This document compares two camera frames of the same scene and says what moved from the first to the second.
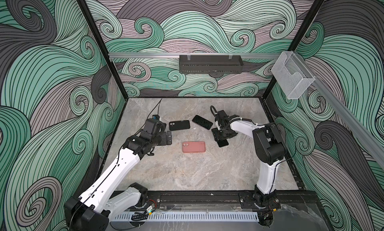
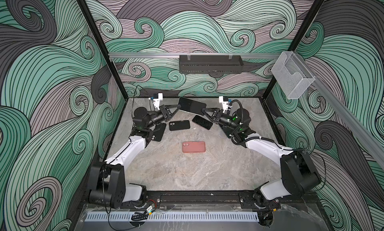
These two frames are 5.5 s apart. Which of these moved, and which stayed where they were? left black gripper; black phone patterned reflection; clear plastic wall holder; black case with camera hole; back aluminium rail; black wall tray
Moved: left black gripper
Stayed: black phone patterned reflection; black wall tray; back aluminium rail; clear plastic wall holder; black case with camera hole
